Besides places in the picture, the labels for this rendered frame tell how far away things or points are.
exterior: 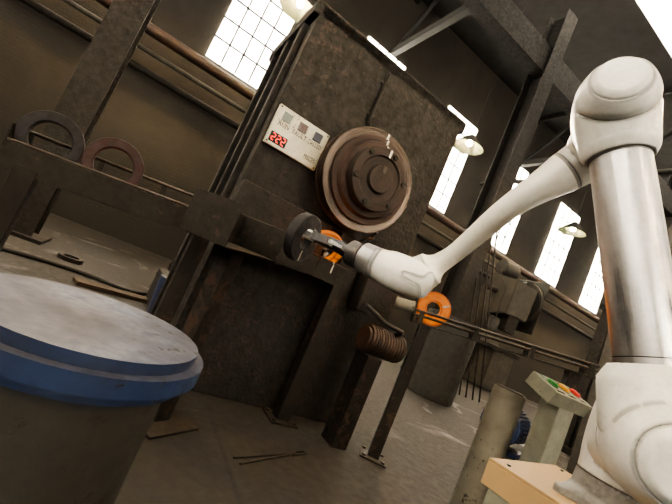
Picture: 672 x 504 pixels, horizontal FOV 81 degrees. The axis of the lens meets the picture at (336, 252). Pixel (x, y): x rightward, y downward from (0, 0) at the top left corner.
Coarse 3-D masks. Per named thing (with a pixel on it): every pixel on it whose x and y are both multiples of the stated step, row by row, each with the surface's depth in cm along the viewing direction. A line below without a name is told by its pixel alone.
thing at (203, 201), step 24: (192, 216) 120; (216, 216) 116; (240, 216) 142; (216, 240) 114; (240, 240) 143; (264, 240) 139; (216, 264) 127; (216, 288) 125; (192, 312) 126; (216, 312) 128; (192, 336) 123; (168, 408) 123; (168, 432) 117
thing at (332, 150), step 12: (348, 132) 168; (360, 132) 170; (372, 132) 173; (384, 132) 176; (336, 144) 166; (396, 144) 180; (324, 156) 169; (324, 168) 164; (408, 168) 184; (324, 180) 165; (408, 180) 185; (324, 192) 165; (408, 192) 186; (324, 204) 172; (336, 216) 169; (396, 216) 184; (360, 228) 175; (372, 228) 178; (384, 228) 181
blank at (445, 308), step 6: (432, 294) 177; (438, 294) 177; (420, 300) 177; (426, 300) 177; (432, 300) 177; (438, 300) 177; (444, 300) 177; (420, 306) 177; (426, 306) 177; (444, 306) 176; (450, 306) 176; (444, 312) 176; (450, 312) 176; (438, 318) 176; (432, 324) 176; (438, 324) 175
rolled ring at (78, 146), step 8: (32, 112) 120; (40, 112) 120; (48, 112) 121; (56, 112) 122; (24, 120) 119; (32, 120) 120; (40, 120) 121; (48, 120) 122; (56, 120) 123; (64, 120) 123; (16, 128) 118; (24, 128) 119; (32, 128) 122; (72, 128) 125; (16, 136) 118; (24, 136) 119; (72, 136) 125; (80, 136) 126; (72, 144) 125; (80, 144) 126; (72, 152) 125; (80, 152) 126; (72, 160) 125
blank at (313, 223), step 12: (300, 216) 116; (312, 216) 118; (288, 228) 114; (300, 228) 114; (312, 228) 120; (288, 240) 114; (300, 240) 117; (288, 252) 116; (300, 252) 119; (312, 252) 126
